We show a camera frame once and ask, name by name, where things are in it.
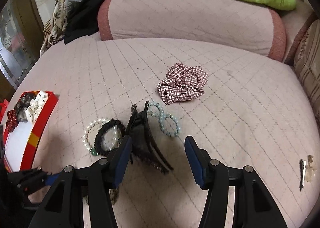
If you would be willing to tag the pink quilted bolster pillow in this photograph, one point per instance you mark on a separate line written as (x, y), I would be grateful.
(234, 23)

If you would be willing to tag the red polka dot scrunchie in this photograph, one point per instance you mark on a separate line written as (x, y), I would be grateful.
(12, 120)

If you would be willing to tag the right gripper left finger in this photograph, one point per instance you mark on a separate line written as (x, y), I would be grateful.
(62, 204)

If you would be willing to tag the red box with white interior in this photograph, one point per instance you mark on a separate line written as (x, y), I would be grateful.
(21, 144)

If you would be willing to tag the leaf print cloth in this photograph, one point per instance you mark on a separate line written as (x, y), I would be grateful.
(54, 28)

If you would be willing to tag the black sheer dotted scrunchie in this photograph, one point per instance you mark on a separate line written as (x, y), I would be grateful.
(22, 105)

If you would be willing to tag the white dotted scrunchie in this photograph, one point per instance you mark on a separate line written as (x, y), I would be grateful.
(36, 105)

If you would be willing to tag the black claw hair clip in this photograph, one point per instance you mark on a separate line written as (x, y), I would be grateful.
(144, 146)

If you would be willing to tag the black cloth on bed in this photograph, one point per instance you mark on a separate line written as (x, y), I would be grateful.
(83, 20)

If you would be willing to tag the red bag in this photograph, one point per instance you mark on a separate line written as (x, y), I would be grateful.
(3, 108)

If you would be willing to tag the red plaid scrunchie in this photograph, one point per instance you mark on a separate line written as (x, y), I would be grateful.
(182, 83)

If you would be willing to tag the striped beige cushion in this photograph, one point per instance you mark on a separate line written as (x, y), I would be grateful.
(307, 65)

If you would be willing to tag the stained glass door panel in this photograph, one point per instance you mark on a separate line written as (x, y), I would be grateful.
(16, 57)

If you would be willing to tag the black metal hair clip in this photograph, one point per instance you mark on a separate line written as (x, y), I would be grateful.
(302, 165)

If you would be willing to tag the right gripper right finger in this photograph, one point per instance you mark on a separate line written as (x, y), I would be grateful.
(254, 206)

